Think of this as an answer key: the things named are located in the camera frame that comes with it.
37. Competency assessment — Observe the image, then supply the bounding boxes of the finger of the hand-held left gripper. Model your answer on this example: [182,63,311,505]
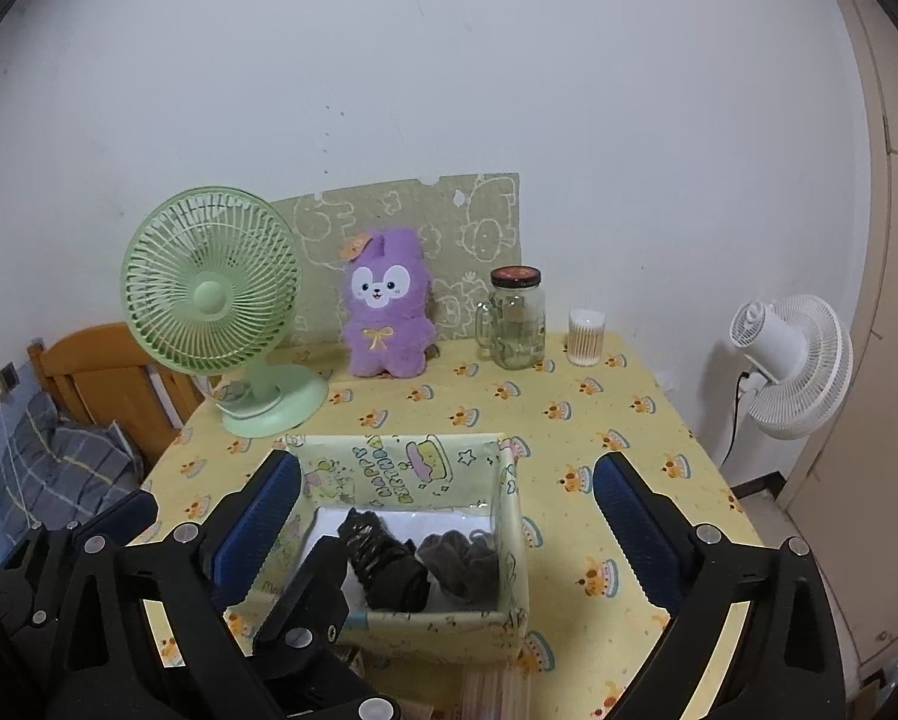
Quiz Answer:
[252,534,354,662]
[0,491,159,695]

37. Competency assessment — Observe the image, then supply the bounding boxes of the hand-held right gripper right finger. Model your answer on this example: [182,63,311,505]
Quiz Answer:
[591,450,849,720]

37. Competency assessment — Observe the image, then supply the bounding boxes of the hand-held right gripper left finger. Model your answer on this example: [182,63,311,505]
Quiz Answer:
[50,450,304,720]

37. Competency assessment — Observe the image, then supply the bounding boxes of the black cloth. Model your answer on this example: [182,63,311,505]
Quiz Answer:
[336,508,431,614]

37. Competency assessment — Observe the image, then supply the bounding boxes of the yellow printed storage box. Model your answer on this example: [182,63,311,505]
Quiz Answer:
[273,431,530,665]

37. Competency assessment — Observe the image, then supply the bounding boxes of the pale pink packet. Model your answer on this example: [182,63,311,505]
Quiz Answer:
[460,671,544,720]

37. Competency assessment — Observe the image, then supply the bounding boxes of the grey plaid pillow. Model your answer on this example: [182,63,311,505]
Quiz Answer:
[0,390,146,541]

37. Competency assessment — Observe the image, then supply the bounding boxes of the yellow printed tablecloth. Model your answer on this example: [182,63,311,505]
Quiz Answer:
[119,330,769,720]

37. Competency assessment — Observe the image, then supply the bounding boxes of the orange wooden chair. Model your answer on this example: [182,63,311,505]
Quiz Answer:
[27,322,221,470]

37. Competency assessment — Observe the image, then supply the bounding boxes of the cotton swab container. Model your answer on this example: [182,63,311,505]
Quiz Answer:
[567,307,607,367]

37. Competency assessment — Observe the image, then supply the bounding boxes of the white fan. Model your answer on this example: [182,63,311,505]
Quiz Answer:
[729,294,854,441]

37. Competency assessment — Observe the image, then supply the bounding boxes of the purple plush bunny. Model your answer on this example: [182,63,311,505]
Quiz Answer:
[342,227,441,378]

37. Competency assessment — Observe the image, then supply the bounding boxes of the green desk fan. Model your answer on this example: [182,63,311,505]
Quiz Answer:
[120,185,330,438]

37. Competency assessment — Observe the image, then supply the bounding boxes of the glass jar with dark lid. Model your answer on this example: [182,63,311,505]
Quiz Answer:
[475,266,547,370]

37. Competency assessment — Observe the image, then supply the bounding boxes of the beige door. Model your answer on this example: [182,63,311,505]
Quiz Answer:
[783,0,898,691]

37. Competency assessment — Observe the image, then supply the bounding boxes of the green cartoon printed board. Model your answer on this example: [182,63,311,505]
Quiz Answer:
[271,172,525,350]

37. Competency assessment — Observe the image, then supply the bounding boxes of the white cable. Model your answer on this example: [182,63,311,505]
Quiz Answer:
[0,390,34,533]

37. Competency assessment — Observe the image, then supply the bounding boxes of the black fan cable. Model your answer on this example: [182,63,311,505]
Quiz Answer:
[721,369,754,466]

